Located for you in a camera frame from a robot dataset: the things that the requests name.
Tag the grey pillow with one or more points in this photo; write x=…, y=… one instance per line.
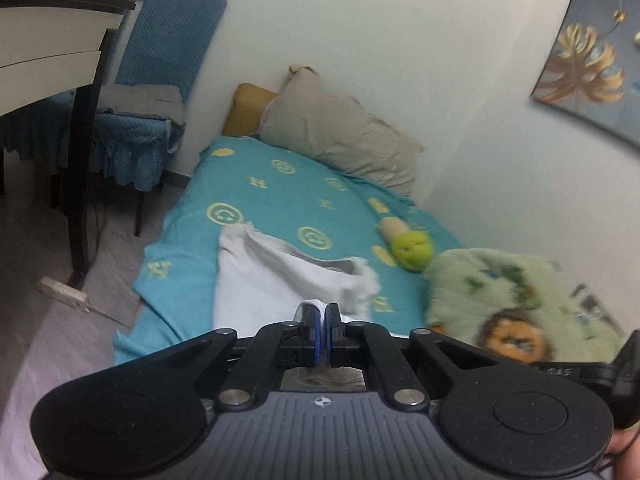
x=340, y=130

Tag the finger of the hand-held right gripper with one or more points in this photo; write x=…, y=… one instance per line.
x=570, y=372

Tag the person's right hand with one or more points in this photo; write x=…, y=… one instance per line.
x=625, y=444

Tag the lion printed fleece blanket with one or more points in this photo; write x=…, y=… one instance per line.
x=480, y=290

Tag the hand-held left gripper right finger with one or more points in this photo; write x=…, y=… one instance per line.
x=334, y=340

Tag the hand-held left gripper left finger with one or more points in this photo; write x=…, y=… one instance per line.
x=311, y=340

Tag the white power strip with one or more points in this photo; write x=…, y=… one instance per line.
x=62, y=294

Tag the gold leaf wall painting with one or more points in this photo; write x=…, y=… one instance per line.
x=595, y=60

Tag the yellow headboard cushion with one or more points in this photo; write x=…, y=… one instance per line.
x=245, y=107

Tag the green plush toy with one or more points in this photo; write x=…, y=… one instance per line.
x=412, y=250

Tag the grey folded cloth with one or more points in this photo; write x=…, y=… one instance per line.
x=145, y=102

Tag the white T-shirt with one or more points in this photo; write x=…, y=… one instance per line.
x=270, y=285

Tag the white table with black legs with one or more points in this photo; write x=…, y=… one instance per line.
x=45, y=60

